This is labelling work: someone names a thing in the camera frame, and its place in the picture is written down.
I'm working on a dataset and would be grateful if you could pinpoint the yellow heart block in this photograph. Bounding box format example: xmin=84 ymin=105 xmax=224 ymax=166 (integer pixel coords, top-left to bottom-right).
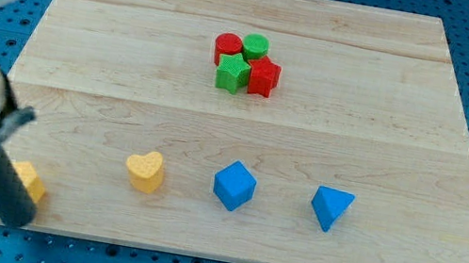
xmin=126 ymin=151 xmax=165 ymax=194

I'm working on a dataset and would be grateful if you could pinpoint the yellow block behind tool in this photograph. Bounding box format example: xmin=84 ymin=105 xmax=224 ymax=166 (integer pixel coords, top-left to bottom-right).
xmin=13 ymin=161 xmax=46 ymax=204

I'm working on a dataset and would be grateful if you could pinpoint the blue cube block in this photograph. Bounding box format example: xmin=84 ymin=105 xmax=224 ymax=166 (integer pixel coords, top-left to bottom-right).
xmin=213 ymin=160 xmax=257 ymax=211

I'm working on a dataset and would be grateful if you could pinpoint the green star block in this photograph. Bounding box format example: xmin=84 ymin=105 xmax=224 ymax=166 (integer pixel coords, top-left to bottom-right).
xmin=215 ymin=53 xmax=251 ymax=95

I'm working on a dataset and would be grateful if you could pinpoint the wooden board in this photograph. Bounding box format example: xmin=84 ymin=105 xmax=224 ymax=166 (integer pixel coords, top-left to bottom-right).
xmin=5 ymin=0 xmax=469 ymax=263

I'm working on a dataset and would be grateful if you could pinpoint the red cylinder block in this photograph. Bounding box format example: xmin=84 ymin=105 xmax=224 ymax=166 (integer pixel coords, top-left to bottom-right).
xmin=214 ymin=32 xmax=243 ymax=66

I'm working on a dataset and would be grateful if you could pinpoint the red star block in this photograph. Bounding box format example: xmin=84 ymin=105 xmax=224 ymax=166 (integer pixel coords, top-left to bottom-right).
xmin=247 ymin=56 xmax=282 ymax=98

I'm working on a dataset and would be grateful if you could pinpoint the green cylinder block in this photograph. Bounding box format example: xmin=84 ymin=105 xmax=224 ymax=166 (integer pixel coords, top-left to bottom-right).
xmin=242 ymin=33 xmax=270 ymax=60

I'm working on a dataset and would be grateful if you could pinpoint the blue triangle block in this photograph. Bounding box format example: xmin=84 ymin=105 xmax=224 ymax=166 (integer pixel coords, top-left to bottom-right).
xmin=311 ymin=186 xmax=355 ymax=233

